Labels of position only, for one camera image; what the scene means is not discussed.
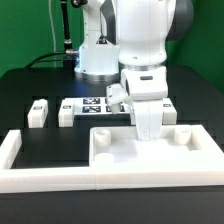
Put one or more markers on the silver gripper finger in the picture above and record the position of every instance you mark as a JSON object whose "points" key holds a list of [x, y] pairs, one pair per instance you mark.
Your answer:
{"points": [[141, 112], [156, 117]]}

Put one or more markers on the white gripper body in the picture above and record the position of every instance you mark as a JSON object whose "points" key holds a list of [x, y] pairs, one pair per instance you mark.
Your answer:
{"points": [[137, 86]]}

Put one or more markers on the white desk top tray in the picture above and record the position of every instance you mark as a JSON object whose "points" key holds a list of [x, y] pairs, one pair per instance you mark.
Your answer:
{"points": [[119, 145]]}

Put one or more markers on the black tag marker plate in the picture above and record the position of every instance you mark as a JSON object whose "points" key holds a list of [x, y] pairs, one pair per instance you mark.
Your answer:
{"points": [[91, 106]]}

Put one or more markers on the white U-shaped obstacle fence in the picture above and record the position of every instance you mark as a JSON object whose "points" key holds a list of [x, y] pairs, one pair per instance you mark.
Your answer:
{"points": [[200, 170]]}

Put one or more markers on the black post with connector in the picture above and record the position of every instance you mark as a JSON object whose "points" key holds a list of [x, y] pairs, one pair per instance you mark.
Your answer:
{"points": [[70, 53]]}

